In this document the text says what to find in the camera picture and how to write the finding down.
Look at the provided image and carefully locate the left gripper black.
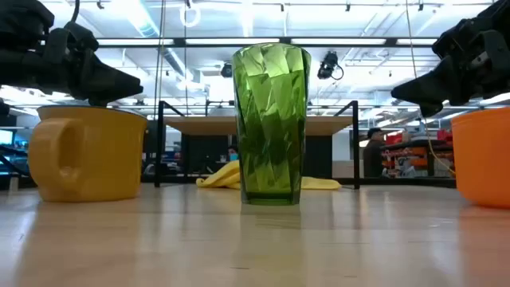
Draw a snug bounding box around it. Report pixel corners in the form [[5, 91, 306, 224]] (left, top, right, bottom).
[[0, 22, 144, 108]]

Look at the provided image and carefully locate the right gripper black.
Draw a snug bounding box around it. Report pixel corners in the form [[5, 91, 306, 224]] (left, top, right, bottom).
[[390, 19, 510, 119]]

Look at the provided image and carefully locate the orange mug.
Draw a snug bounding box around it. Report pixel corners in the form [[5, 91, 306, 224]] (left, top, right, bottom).
[[450, 107, 510, 210]]

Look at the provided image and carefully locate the rack with red bins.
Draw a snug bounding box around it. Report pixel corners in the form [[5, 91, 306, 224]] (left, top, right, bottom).
[[381, 128, 456, 179]]

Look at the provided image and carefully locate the yellow mug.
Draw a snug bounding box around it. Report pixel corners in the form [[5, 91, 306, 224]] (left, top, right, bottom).
[[28, 104, 148, 203]]

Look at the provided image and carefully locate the black horizontal rig bar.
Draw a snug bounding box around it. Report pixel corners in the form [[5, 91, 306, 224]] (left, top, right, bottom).
[[95, 37, 440, 49]]

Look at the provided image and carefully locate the yellow cloth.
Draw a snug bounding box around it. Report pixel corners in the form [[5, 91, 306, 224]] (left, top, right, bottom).
[[195, 159, 343, 191]]

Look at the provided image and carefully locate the green faceted plastic tumbler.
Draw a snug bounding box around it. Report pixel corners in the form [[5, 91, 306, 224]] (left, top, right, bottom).
[[232, 42, 312, 206]]

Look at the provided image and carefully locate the yellow hanging cable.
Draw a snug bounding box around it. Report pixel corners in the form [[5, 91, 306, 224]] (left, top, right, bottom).
[[405, 0, 457, 176]]

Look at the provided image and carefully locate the wooden shelf with black frame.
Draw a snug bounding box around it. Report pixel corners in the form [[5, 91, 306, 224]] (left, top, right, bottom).
[[154, 100, 361, 190]]

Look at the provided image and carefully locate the black overhead camera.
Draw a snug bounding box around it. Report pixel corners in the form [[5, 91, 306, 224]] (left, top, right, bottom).
[[316, 50, 345, 81]]

